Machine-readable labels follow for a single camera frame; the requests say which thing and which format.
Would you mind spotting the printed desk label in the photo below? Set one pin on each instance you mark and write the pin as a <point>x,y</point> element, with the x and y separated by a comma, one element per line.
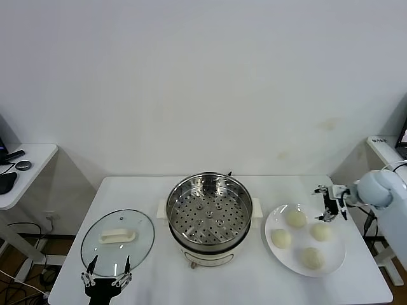
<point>379,140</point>

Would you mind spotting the white wall socket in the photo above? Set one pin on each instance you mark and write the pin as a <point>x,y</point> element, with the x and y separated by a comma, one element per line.
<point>52,216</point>

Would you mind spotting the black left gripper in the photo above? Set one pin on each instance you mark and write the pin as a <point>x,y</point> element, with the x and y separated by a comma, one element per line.
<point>103,290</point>

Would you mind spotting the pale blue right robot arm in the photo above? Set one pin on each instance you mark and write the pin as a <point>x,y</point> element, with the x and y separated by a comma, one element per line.
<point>372,189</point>

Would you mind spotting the perforated stainless steel steamer basket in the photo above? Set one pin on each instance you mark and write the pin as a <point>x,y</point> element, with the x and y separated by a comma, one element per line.
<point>210,209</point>

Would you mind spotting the cream electric cooking pot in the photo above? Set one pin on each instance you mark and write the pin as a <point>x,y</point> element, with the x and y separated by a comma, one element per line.
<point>206,255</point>

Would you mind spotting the black remote stick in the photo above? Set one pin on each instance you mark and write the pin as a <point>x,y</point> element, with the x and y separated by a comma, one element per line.
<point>15,154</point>

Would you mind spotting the black computer mouse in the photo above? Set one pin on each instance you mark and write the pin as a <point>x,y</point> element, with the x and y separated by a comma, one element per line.
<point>7,183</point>

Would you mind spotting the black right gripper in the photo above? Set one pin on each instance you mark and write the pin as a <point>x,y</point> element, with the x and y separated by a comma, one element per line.
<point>331,205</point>

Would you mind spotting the white steamed baozi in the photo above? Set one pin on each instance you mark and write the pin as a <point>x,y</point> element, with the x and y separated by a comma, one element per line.
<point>281,238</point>
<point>312,258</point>
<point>296,218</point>
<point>321,232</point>

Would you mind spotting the white side desk with label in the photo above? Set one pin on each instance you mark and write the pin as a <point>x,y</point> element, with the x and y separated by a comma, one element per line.
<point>381,149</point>

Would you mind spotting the round white plate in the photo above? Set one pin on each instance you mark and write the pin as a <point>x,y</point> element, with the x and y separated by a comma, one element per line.
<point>286,257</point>

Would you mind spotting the black laptop with lit screen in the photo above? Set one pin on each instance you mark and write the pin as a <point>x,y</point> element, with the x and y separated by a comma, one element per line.
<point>402,146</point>

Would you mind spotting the dark laptop with blue light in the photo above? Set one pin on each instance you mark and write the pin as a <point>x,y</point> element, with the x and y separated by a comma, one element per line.
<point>2,155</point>

